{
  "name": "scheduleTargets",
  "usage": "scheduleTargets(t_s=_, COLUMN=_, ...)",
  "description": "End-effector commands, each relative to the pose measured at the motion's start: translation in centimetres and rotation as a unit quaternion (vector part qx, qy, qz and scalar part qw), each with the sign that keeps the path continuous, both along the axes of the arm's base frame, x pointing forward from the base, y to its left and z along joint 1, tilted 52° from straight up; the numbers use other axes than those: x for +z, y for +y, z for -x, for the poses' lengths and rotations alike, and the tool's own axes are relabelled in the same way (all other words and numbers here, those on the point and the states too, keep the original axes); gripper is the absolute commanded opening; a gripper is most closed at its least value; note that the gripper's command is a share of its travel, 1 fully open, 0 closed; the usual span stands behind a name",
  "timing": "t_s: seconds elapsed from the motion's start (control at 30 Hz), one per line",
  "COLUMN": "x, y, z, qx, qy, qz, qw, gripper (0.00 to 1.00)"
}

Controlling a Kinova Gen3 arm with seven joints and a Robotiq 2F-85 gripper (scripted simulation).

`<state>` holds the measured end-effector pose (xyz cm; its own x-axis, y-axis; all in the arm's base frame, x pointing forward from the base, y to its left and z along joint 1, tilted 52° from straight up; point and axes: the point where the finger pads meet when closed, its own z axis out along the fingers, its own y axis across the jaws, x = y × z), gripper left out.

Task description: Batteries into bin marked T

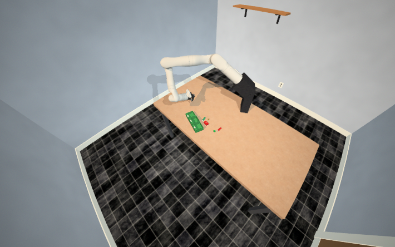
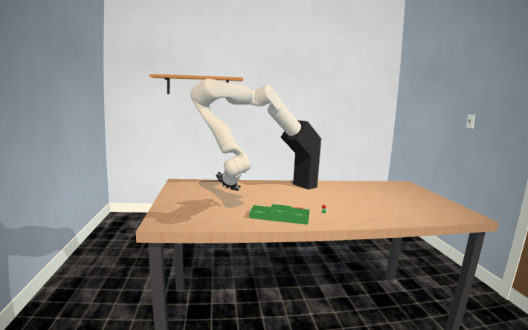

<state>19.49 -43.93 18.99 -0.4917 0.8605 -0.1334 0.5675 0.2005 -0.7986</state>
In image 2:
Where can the green bins with labels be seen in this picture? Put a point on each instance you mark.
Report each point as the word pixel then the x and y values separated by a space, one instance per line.
pixel 281 213

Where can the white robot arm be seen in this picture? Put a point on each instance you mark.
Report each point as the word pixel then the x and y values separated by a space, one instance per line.
pixel 209 90

